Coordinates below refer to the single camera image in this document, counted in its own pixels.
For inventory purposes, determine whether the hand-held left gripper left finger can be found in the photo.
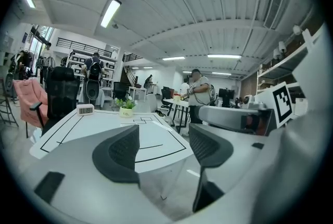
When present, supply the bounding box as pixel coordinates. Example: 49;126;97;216
28;123;174;224

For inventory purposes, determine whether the white background table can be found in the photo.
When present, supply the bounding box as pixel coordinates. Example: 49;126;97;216
162;98;192;135

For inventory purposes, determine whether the white digital clock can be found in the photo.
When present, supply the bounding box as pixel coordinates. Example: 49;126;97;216
76;104;94;116

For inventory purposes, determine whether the black mesh office chair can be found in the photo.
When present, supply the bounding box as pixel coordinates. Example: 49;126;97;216
29;66;81;137

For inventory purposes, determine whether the pink padded chair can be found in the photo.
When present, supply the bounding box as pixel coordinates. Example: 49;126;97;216
12;79;49;139

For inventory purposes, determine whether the dark staircase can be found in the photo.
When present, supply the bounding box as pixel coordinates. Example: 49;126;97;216
122;53;144;88

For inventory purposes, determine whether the small potted plant white pot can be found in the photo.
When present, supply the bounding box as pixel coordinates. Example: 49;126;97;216
114;96;137;119

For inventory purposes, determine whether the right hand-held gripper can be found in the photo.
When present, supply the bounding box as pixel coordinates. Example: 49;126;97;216
197;23;332;138

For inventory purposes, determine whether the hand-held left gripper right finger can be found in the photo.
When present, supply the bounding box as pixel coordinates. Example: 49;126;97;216
179;123;327;224

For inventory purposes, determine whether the wall shelf with lamps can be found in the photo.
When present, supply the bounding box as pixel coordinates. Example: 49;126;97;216
256;24;326;114

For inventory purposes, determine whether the black folding chair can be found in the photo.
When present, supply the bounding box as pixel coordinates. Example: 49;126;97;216
0;71;19;128

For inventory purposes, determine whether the black round fan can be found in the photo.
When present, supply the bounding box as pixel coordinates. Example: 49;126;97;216
84;79;101;111

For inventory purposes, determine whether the white storage shelf unit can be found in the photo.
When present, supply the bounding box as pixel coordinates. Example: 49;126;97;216
65;48;118;88

